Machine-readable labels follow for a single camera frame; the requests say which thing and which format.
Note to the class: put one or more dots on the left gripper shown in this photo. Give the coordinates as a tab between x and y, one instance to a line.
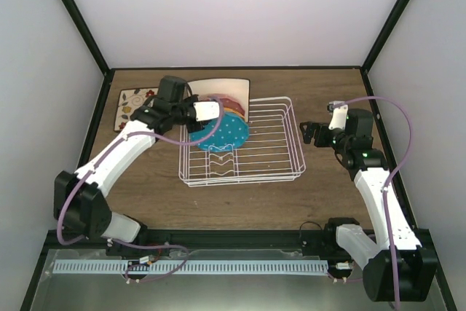
194	128

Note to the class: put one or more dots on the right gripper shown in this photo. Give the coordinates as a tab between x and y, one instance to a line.
321	127

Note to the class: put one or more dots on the yellow polka dot plate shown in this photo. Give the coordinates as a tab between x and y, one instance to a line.
238	112

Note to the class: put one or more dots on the pink polka dot plate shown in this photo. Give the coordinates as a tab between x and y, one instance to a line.
227	101

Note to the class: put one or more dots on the blue polka dot plate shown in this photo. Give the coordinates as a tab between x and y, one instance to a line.
231	134

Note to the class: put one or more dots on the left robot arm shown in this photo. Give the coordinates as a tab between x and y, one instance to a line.
80	205

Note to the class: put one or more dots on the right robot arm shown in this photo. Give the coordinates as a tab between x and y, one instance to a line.
395	265

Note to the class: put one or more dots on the cream square plate black rim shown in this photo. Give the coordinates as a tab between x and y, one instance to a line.
236	89

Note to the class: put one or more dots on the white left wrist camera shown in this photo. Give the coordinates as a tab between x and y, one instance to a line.
206	110

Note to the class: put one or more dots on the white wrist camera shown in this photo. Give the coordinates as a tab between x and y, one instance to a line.
206	110
338	111

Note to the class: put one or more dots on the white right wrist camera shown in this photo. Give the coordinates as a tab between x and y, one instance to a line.
338	111

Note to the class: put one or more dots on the white wire dish rack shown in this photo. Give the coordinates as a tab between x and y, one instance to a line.
272	153

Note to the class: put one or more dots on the black front mounting rail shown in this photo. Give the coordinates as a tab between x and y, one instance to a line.
312	242

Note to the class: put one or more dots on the light blue slotted cable duct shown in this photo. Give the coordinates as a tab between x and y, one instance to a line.
194	267

